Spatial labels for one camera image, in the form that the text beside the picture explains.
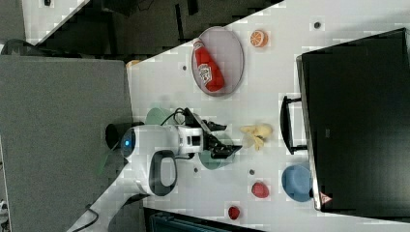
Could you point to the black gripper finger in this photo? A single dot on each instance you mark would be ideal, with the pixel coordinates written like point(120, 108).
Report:
point(215, 127)
point(224, 151)

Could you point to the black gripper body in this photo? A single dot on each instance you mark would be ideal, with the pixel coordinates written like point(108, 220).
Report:
point(201, 130)

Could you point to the yellow plush peeled banana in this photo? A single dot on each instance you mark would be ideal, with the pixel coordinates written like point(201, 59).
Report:
point(255, 135)

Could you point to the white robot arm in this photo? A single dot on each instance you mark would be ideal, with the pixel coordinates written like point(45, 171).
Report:
point(152, 152)

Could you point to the green plastic mug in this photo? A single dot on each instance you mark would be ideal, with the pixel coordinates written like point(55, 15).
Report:
point(213, 164)

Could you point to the red plush ketchup bottle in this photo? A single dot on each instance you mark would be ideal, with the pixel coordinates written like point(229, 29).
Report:
point(209, 72)

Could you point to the small red strawberry toy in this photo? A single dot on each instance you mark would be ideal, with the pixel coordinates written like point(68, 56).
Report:
point(234, 212)

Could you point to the grey round plate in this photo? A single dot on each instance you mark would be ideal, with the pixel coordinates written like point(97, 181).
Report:
point(226, 50)

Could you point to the blue plastic cup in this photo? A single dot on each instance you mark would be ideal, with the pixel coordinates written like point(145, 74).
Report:
point(296, 182)

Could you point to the orange slice toy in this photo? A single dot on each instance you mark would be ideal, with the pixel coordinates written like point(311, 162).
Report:
point(259, 38)

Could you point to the grey fabric panel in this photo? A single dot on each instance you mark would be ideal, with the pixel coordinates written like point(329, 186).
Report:
point(54, 112)

